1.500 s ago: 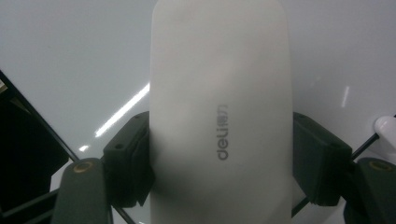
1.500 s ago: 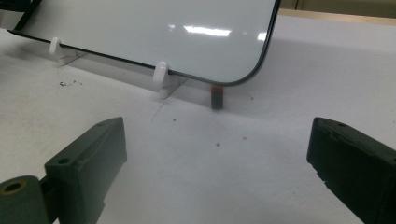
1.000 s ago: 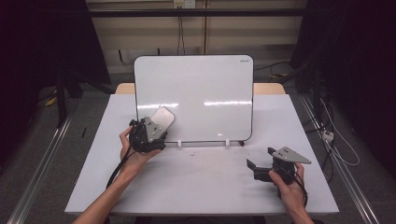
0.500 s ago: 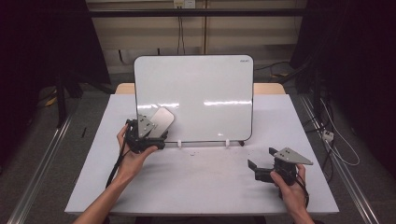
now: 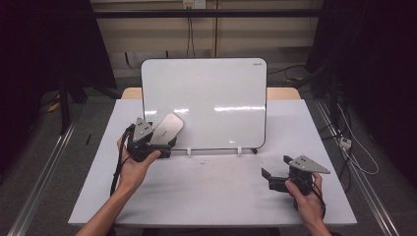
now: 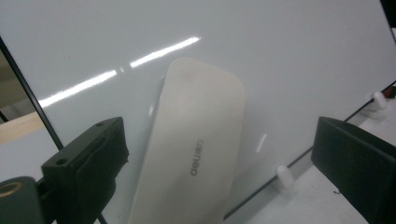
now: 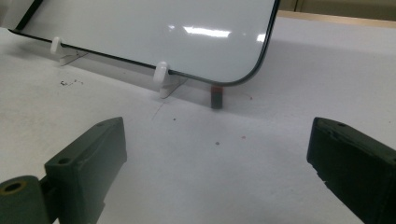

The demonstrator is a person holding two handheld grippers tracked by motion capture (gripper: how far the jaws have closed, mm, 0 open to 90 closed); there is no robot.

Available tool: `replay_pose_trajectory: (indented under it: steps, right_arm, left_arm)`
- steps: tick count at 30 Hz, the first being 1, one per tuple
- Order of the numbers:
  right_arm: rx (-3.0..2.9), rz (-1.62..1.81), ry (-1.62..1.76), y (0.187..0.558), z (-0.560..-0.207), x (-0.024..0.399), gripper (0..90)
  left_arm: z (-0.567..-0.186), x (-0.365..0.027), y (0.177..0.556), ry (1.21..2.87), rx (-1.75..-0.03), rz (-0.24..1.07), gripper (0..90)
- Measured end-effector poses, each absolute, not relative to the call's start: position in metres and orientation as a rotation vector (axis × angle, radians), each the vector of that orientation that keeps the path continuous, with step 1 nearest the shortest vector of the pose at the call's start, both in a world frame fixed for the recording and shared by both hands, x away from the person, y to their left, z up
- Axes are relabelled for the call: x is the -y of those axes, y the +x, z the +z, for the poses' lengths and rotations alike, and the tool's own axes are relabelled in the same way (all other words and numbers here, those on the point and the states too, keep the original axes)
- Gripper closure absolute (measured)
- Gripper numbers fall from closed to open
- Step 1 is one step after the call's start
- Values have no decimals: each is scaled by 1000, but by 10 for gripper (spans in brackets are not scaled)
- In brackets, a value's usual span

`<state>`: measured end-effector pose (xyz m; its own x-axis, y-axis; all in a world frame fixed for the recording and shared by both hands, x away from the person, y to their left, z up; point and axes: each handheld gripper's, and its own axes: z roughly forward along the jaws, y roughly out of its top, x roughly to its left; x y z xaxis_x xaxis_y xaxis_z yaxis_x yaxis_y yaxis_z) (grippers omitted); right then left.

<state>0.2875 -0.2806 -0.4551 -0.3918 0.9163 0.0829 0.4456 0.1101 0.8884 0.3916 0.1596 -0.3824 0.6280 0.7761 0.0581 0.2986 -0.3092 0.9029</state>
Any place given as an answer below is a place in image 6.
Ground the wooden table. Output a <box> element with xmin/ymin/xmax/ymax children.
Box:
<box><xmin>0</xmin><ymin>111</ymin><xmax>45</xmax><ymax>146</ymax></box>

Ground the white whiteboard with black frame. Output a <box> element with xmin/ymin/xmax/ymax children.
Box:
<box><xmin>0</xmin><ymin>0</ymin><xmax>396</xmax><ymax>224</ymax></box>

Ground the small red object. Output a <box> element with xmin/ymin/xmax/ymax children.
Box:
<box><xmin>383</xmin><ymin>86</ymin><xmax>396</xmax><ymax>100</ymax></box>

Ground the white whiteboard stand foot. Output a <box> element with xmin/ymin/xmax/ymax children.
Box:
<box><xmin>369</xmin><ymin>91</ymin><xmax>389</xmax><ymax>110</ymax></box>
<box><xmin>275</xmin><ymin>164</ymin><xmax>295</xmax><ymax>196</ymax></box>

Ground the white whiteboard eraser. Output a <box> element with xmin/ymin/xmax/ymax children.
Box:
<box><xmin>126</xmin><ymin>57</ymin><xmax>247</xmax><ymax>224</ymax></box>

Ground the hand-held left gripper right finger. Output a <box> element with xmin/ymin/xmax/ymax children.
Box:
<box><xmin>310</xmin><ymin>116</ymin><xmax>396</xmax><ymax>224</ymax></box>

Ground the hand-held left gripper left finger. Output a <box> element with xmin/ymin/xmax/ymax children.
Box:
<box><xmin>41</xmin><ymin>116</ymin><xmax>130</xmax><ymax>224</ymax></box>

